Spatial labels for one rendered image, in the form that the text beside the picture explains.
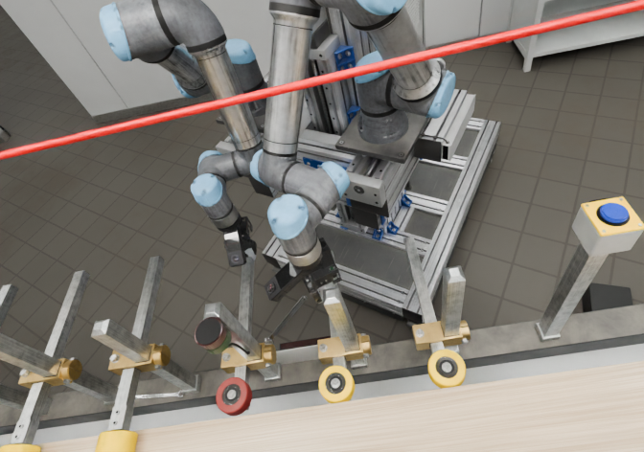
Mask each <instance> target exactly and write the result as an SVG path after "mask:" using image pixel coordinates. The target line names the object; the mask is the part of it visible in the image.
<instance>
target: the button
mask: <svg viewBox="0 0 644 452"><path fill-rule="evenodd" d="M600 216H601V217H602V218H603V219H604V220H606V221H608V222H611V223H622V222H624V221H626V220H627V218H628V217H629V212H628V210H627V209H626V208H625V207H624V206H622V205H620V204H617V203H606V204H604V205H603V206H602V207H601V209H600Z"/></svg>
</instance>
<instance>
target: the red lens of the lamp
mask: <svg viewBox="0 0 644 452"><path fill-rule="evenodd" d="M210 318H213V319H217V320H218V321H219V322H220V325H221V331H220V334H219V336H218V338H217V339H216V340H215V341H214V342H212V343H211V344H207V345H202V344H200V343H198V342H197V340H196V329H195V341H196V342H197V343H198V344H199V345H200V346H201V347H203V348H204V349H206V350H214V349H216V348H218V347H219V346H220V345H221V344H222V343H223V342H224V340H225V338H226V334H227V329H226V326H225V325H224V323H223V322H222V321H221V320H220V319H218V318H216V317H209V318H206V319H210ZM206 319H204V320H206ZM204 320H202V321H201V322H203V321H204ZM201 322H200V323H201ZM200 323H199V324H200ZM199 324H198V325H197V327H198V326H199ZM197 327H196V328H197Z"/></svg>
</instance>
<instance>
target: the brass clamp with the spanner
mask: <svg viewBox="0 0 644 452"><path fill-rule="evenodd" d="M260 345H261V359H257V360H251V361H247V360H246V359H245V358H244V357H243V356H242V355H241V354H240V353H238V352H237V351H236V350H235V349H234V348H230V349H226V350H225V351H223V352H222V354H224V353H229V354H230V355H231V358H230V360H229V361H227V362H225V361H223V359H222V357H221V368H222V369H223V370H224V371H226V372H227V373H234V372H235V368H237V367H242V366H246V367H247V368H248V369H250V371H252V370H258V369H265V368H270V367H271V365H273V364H275V363H276V360H277V357H276V356H277V353H276V349H275V346H274V345H273V344H271V345H266V344H265V343H260Z"/></svg>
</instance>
